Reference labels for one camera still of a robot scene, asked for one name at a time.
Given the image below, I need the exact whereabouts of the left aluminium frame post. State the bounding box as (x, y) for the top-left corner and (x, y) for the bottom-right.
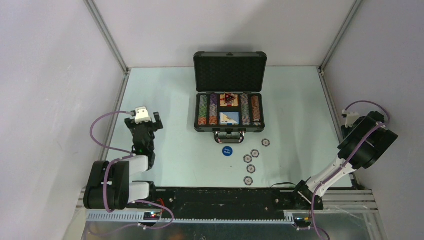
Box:
(83, 0), (129, 74)

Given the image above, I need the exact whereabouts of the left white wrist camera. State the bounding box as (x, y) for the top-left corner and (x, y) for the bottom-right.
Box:
(134, 106), (152, 124)

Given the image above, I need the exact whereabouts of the purple cable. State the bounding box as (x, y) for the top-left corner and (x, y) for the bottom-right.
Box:
(90, 110), (175, 231)
(308, 100), (391, 240)

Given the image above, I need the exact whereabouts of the grey poker chip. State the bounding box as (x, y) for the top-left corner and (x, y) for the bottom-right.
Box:
(243, 154), (253, 164)
(261, 138), (270, 147)
(243, 176), (254, 186)
(246, 164), (256, 174)
(250, 149), (260, 158)

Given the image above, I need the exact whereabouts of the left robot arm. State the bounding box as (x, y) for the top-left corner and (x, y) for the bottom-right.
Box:
(83, 107), (164, 213)

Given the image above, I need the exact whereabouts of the right aluminium frame post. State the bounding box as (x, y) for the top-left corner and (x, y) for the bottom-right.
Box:
(319, 0), (364, 72)

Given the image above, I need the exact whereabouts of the blue card deck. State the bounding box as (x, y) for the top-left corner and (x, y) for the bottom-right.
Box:
(219, 111), (240, 125)

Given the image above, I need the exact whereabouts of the purple blue chip row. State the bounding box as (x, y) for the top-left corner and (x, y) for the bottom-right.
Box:
(208, 93), (218, 125)

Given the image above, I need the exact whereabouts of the brown chip row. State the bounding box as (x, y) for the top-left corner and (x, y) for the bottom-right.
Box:
(251, 95), (261, 126)

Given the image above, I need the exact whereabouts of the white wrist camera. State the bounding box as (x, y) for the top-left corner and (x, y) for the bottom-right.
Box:
(134, 106), (152, 124)
(342, 110), (360, 128)

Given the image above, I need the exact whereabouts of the blue small blind button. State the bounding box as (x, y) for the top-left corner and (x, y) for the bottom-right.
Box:
(222, 146), (234, 157)

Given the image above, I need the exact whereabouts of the blue orange chip row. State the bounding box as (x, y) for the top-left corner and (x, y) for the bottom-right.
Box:
(240, 93), (251, 126)

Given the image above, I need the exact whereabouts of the aluminium frame post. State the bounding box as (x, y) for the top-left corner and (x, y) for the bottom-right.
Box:
(83, 0), (129, 74)
(319, 0), (364, 72)

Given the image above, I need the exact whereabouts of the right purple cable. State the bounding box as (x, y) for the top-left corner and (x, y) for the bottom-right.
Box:
(308, 100), (391, 240)

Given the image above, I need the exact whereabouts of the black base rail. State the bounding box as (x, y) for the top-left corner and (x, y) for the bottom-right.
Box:
(149, 187), (324, 220)

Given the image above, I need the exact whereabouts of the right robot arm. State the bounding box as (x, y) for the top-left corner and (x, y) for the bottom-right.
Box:
(290, 111), (399, 209)

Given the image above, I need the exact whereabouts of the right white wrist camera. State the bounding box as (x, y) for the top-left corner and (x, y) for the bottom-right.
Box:
(342, 110), (360, 128)

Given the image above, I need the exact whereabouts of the red triangular dealer button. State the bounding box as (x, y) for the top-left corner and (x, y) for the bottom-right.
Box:
(224, 93), (236, 104)

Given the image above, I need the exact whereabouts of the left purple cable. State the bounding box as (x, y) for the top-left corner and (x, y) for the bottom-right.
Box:
(90, 110), (175, 231)

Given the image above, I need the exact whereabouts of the grey cable duct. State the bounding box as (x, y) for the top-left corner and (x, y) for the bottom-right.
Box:
(86, 210), (295, 224)

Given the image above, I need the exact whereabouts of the black poker case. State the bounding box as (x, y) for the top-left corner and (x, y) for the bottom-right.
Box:
(193, 51), (268, 144)

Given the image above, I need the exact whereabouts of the green chip row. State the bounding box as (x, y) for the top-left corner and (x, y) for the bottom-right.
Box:
(197, 94), (208, 125)

